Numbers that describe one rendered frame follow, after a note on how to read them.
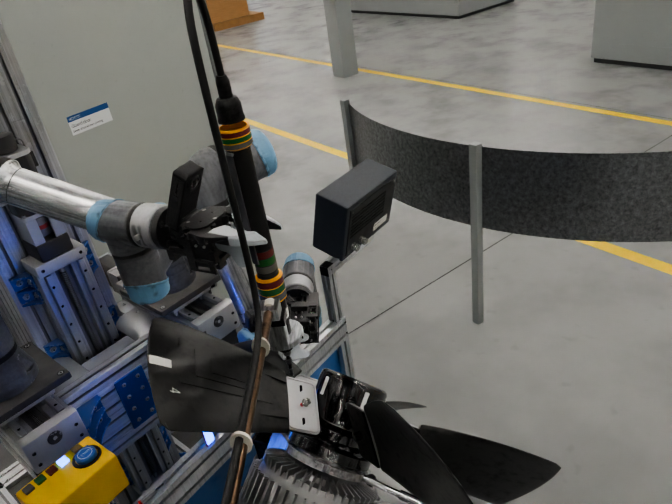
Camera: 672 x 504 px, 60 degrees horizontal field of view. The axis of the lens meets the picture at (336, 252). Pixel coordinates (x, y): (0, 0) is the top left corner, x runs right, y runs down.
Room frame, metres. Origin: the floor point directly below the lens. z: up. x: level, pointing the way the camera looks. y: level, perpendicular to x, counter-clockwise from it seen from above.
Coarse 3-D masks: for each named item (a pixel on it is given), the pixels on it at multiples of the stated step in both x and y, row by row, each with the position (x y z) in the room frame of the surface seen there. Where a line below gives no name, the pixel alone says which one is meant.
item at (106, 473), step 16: (96, 448) 0.83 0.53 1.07; (96, 464) 0.79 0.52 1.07; (112, 464) 0.79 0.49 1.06; (32, 480) 0.77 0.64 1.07; (48, 480) 0.77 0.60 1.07; (64, 480) 0.76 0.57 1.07; (80, 480) 0.75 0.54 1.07; (96, 480) 0.76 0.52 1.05; (112, 480) 0.78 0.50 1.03; (128, 480) 0.81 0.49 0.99; (16, 496) 0.74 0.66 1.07; (32, 496) 0.73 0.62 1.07; (48, 496) 0.73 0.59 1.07; (64, 496) 0.72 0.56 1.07; (80, 496) 0.74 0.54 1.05; (96, 496) 0.75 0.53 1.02; (112, 496) 0.77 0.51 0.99
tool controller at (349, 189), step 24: (360, 168) 1.58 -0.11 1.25; (384, 168) 1.58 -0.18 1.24; (336, 192) 1.46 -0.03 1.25; (360, 192) 1.46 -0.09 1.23; (384, 192) 1.52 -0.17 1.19; (336, 216) 1.41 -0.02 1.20; (360, 216) 1.44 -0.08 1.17; (384, 216) 1.56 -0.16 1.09; (336, 240) 1.42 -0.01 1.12; (360, 240) 1.46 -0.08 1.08
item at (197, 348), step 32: (160, 320) 0.73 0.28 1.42; (160, 352) 0.65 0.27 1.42; (192, 352) 0.67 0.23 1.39; (224, 352) 0.70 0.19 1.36; (160, 384) 0.59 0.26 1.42; (192, 384) 0.61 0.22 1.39; (224, 384) 0.64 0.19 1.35; (160, 416) 0.53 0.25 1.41; (192, 416) 0.56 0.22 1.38; (224, 416) 0.59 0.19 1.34; (256, 416) 0.61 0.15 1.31; (288, 416) 0.63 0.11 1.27
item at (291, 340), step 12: (264, 300) 0.73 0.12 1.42; (276, 300) 0.73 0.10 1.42; (276, 312) 0.71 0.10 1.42; (276, 324) 0.71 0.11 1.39; (300, 324) 0.77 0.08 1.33; (276, 336) 0.72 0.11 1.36; (288, 336) 0.74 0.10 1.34; (300, 336) 0.74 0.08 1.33; (276, 348) 0.73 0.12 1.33; (288, 348) 0.73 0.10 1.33
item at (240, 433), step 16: (192, 16) 0.68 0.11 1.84; (208, 16) 0.75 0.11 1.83; (192, 32) 0.68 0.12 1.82; (208, 32) 0.76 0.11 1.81; (192, 48) 0.68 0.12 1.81; (208, 96) 0.67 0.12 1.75; (208, 112) 0.67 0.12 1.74; (224, 160) 0.67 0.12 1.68; (224, 176) 0.67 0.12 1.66; (240, 224) 0.67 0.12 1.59; (240, 240) 0.67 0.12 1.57; (256, 288) 0.66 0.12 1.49; (256, 304) 0.66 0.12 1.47; (256, 320) 0.65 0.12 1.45; (256, 336) 0.62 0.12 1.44; (256, 352) 0.60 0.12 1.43; (256, 368) 0.57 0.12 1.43; (240, 416) 0.49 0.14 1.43; (240, 432) 0.46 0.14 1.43; (240, 448) 0.45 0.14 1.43; (224, 496) 0.39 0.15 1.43
